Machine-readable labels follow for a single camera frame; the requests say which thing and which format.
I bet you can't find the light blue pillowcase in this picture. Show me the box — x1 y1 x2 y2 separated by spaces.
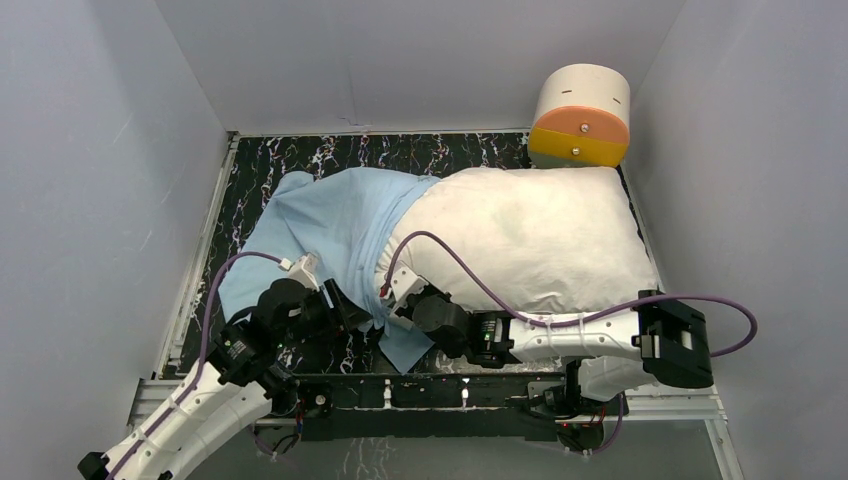
218 167 438 373

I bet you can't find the white pillow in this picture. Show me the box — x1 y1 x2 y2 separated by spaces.
374 167 659 314

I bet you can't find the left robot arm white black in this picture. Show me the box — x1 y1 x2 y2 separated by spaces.
77 279 371 479

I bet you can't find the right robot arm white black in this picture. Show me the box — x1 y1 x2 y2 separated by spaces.
392 286 714 414

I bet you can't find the cylindrical beige drawer box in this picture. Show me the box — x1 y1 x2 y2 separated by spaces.
527 63 631 169

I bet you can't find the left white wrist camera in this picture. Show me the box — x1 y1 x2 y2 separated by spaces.
278 253 320 290

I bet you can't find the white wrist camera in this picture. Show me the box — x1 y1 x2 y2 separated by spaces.
379 264 429 312
278 253 320 290

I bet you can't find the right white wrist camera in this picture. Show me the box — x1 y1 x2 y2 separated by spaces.
379 264 429 312

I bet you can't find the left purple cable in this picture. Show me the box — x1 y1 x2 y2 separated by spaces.
102 250 293 480

